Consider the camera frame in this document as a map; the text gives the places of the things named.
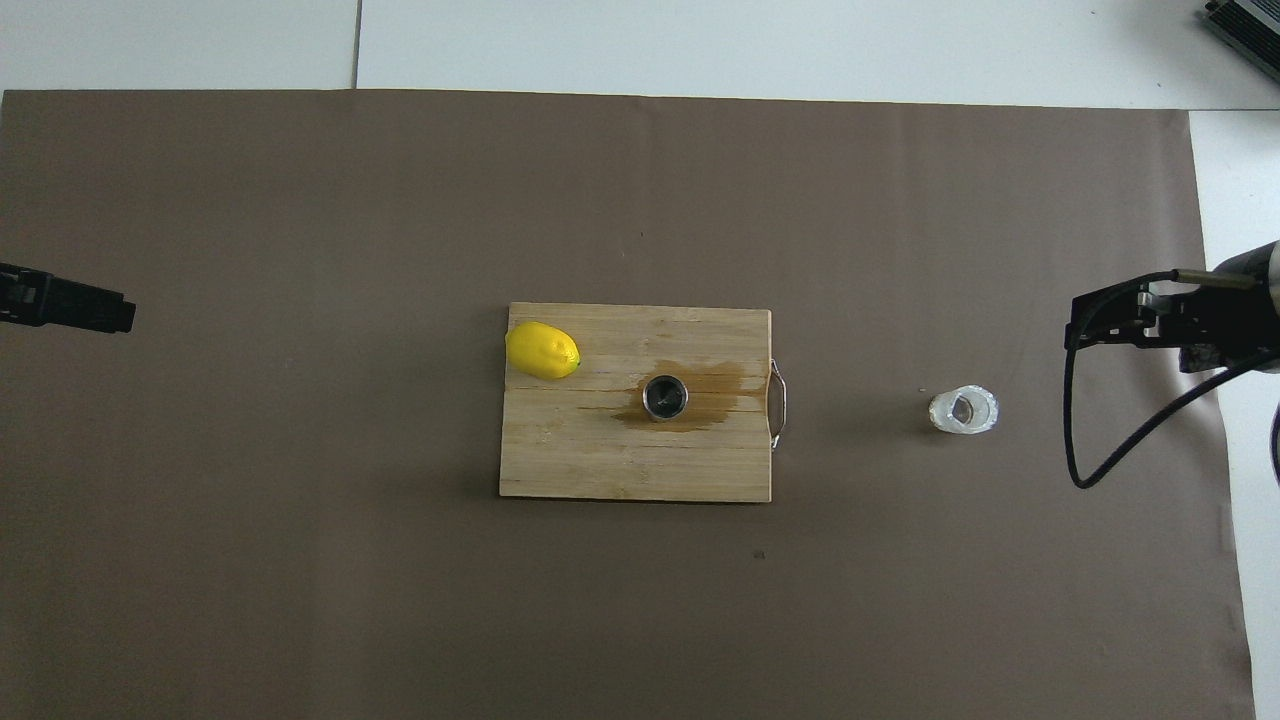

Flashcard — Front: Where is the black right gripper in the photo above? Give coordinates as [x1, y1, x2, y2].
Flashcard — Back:
[1065, 245, 1279, 375]

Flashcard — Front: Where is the metal double jigger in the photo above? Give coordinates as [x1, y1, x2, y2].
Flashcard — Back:
[641, 375, 689, 422]

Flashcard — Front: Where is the grey ribbed metal device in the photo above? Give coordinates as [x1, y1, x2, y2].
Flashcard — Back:
[1198, 0, 1280, 83]

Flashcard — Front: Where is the yellow lemon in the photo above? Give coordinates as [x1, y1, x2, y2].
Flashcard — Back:
[505, 321, 582, 381]

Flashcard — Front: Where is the wooden cutting board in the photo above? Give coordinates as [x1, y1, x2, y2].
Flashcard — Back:
[499, 303, 788, 504]

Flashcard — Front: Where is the brown paper table mat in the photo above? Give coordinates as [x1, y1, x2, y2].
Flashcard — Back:
[0, 88, 1256, 720]

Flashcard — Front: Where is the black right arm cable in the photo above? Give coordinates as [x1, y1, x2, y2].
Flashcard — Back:
[1063, 268, 1280, 491]

